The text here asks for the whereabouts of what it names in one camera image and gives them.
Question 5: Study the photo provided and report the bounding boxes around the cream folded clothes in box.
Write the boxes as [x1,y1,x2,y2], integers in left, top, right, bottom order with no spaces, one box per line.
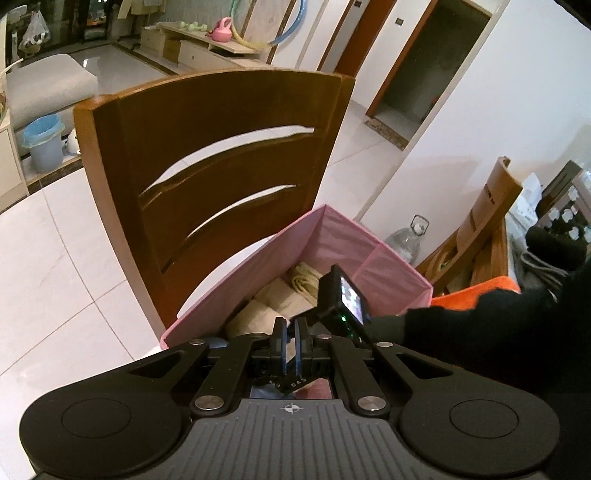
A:
[225,275,320,339]

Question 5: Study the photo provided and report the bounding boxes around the pink fabric storage box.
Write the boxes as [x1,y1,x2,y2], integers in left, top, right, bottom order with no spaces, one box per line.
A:
[160,205,433,348]

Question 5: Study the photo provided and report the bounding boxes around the water jug on floor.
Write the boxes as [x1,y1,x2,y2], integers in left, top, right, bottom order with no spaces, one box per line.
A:
[385,215,430,264]

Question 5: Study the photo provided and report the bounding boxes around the orange flower-pattern mat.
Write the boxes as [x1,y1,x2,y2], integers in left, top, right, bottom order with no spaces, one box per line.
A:
[431,276,521,311]

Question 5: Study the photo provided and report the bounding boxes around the dark grey garment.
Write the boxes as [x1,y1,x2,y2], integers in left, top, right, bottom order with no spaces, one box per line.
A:
[520,250,570,291]

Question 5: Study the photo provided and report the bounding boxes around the wooden chair near box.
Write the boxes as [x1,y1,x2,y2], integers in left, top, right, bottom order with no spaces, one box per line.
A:
[73,68,355,334]

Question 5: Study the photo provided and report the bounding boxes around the white paper bag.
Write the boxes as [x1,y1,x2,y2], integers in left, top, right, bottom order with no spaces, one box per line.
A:
[509,173,542,230]

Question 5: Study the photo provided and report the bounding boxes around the black garment on pile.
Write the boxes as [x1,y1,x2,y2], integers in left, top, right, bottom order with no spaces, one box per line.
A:
[525,226,586,273]

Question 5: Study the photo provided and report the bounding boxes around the white helmet on floor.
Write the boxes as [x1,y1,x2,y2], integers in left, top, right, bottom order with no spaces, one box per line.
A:
[65,129,80,155]

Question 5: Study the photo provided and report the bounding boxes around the water dispenser cabinet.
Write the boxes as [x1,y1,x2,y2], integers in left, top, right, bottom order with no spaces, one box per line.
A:
[536,160,590,247]

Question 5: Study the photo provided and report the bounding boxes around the beige side cabinet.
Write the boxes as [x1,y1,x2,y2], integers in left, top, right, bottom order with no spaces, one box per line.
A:
[0,109,29,212]

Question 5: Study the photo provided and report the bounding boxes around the hula hoop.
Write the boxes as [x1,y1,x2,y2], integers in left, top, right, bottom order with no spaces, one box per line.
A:
[230,1,308,51]

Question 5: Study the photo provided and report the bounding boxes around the beige tv cabinet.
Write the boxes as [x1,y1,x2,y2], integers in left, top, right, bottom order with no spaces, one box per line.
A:
[140,22,273,72]

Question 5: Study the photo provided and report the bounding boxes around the blue trash bin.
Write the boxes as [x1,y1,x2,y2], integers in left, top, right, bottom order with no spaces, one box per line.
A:
[22,114,65,174]

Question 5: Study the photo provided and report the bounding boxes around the pink kettlebell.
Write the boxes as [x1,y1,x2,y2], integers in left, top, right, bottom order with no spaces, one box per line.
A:
[206,17,233,43]

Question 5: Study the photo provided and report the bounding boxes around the grey sofa cushion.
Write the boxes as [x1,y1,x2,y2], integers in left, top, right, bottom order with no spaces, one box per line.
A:
[7,54,98,135]

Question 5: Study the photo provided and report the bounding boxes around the wrist camera with screen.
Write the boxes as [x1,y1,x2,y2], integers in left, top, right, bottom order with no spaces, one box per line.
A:
[317,264,370,345]

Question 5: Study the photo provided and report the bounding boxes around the beige coiled strap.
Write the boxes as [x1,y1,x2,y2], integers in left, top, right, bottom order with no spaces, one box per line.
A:
[289,261,325,305]

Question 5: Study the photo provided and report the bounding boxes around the wooden chair by wall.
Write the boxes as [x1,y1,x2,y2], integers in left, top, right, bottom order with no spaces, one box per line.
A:
[417,156,522,296]

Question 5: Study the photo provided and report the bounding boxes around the brown door frame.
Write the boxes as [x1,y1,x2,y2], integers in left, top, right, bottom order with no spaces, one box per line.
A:
[367,0,492,150]
[317,0,397,77]

